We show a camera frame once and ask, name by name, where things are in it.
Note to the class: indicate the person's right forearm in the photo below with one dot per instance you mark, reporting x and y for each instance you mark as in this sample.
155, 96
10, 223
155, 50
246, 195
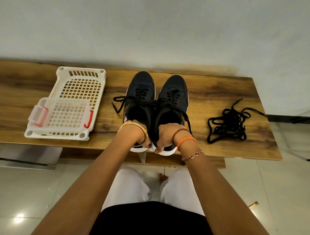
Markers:
223, 198

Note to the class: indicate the person's right hand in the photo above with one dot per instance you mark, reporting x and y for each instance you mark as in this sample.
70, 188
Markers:
165, 135

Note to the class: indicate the person's left hand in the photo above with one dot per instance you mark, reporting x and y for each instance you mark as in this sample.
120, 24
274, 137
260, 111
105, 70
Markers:
144, 138

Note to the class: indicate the person's left forearm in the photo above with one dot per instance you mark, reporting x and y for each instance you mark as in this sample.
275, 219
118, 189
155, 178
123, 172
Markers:
87, 193

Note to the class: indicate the person's black shirt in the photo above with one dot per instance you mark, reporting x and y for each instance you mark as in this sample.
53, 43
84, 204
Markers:
150, 220

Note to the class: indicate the black sneaker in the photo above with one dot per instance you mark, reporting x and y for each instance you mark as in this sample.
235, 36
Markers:
140, 82
174, 84

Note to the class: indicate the white box under table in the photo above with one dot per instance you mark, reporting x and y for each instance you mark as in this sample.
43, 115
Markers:
29, 157

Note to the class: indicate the white plastic lattice basket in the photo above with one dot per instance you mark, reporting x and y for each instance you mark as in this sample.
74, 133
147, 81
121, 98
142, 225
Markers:
82, 87

